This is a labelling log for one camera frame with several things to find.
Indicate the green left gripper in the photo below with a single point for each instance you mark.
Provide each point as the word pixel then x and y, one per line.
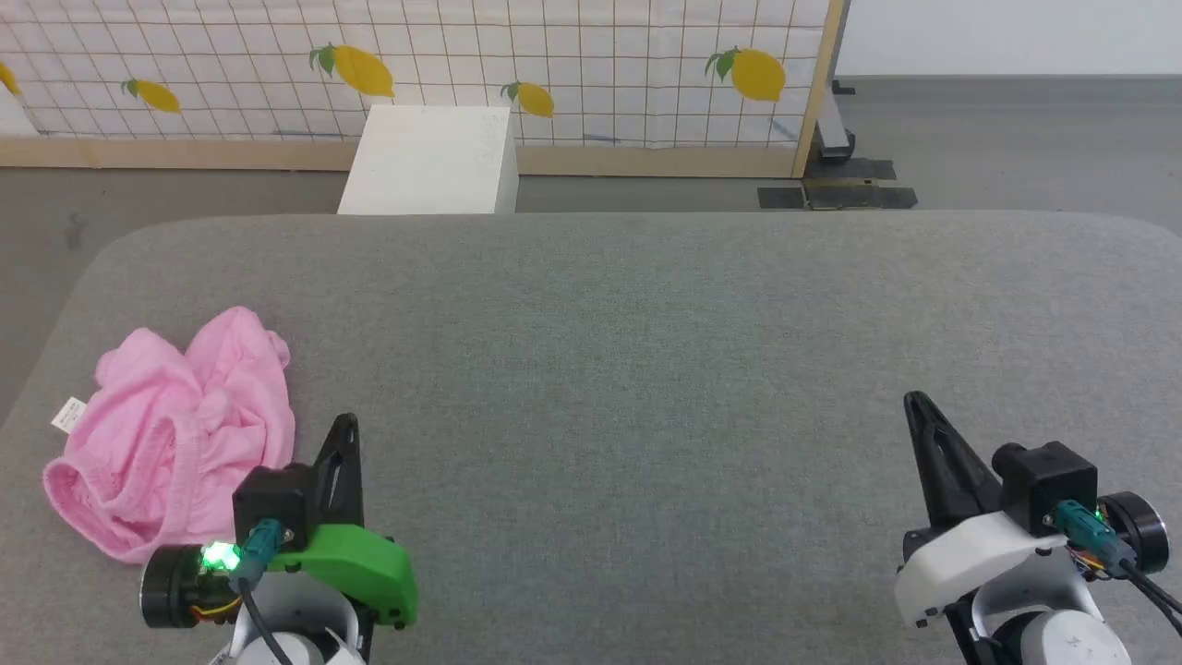
pixel 355 563

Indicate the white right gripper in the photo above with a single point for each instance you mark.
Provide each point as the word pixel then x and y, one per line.
pixel 970 554

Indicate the pink garment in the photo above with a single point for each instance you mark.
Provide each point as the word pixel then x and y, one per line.
pixel 185 406

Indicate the black floor plate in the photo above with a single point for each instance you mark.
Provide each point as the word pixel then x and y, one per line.
pixel 850 196

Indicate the grey fabric sofa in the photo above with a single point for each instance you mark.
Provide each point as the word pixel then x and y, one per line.
pixel 646 369

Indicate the white box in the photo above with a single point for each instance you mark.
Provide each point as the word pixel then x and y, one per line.
pixel 434 157

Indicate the grey metal partition support leg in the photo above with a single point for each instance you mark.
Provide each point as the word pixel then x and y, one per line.
pixel 831 134

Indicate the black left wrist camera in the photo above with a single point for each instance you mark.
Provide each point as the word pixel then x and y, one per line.
pixel 272 503

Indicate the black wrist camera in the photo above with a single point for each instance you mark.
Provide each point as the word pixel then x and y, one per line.
pixel 1053 485
pixel 272 503

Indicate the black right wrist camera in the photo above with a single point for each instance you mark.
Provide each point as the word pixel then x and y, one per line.
pixel 1053 485

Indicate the lemon print partition with wooden frame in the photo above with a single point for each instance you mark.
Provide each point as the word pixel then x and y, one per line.
pixel 591 55

